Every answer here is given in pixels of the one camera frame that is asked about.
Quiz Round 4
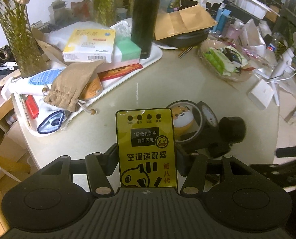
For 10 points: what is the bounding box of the black zip case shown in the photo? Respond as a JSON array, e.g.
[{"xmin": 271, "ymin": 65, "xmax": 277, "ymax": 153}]
[{"xmin": 156, "ymin": 28, "xmax": 211, "ymax": 48}]

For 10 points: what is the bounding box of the tan drawstring pouch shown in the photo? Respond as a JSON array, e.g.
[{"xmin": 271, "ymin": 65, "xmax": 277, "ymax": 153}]
[{"xmin": 44, "ymin": 60, "xmax": 105, "ymax": 112}]

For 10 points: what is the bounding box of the white serving tray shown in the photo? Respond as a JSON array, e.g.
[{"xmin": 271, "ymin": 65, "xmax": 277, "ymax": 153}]
[{"xmin": 11, "ymin": 17, "xmax": 163, "ymax": 138}]

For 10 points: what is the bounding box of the glass plate with snacks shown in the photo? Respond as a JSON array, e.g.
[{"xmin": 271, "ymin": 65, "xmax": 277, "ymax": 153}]
[{"xmin": 198, "ymin": 39, "xmax": 256, "ymax": 83}]

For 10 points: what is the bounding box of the black tape roll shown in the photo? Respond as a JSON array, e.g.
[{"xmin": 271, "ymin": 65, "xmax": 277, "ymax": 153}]
[{"xmin": 192, "ymin": 101, "xmax": 219, "ymax": 139}]

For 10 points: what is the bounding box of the black thermos bottle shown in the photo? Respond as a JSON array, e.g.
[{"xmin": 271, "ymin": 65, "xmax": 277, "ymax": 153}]
[{"xmin": 131, "ymin": 0, "xmax": 160, "ymax": 59}]

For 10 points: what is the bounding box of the green tissue pack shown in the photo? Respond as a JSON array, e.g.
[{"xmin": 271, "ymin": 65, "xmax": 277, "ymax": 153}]
[{"xmin": 112, "ymin": 37, "xmax": 141, "ymax": 67}]

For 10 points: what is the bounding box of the yellow white medicine box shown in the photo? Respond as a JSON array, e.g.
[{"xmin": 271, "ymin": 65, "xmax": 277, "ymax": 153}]
[{"xmin": 62, "ymin": 29, "xmax": 116, "ymax": 63}]

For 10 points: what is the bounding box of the glass vase with stems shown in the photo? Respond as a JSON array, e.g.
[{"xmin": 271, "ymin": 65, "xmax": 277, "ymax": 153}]
[{"xmin": 0, "ymin": 0, "xmax": 48, "ymax": 78}]

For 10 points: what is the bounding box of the red lighter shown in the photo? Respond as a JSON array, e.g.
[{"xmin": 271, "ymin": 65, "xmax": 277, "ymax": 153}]
[{"xmin": 25, "ymin": 95, "xmax": 39, "ymax": 119}]

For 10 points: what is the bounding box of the brown paper envelope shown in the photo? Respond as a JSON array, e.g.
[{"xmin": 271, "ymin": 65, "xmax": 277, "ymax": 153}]
[{"xmin": 154, "ymin": 4, "xmax": 217, "ymax": 40}]

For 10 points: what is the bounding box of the yellow adapter box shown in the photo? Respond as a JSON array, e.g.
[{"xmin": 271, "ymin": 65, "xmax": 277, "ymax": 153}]
[{"xmin": 115, "ymin": 108, "xmax": 178, "ymax": 188}]

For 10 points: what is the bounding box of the amber tape roll with dog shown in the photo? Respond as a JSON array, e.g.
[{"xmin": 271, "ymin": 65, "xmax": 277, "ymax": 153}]
[{"xmin": 168, "ymin": 100, "xmax": 204, "ymax": 144}]

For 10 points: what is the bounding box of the white power bank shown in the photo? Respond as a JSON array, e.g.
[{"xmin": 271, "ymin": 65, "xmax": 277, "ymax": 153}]
[{"xmin": 248, "ymin": 79, "xmax": 274, "ymax": 110}]

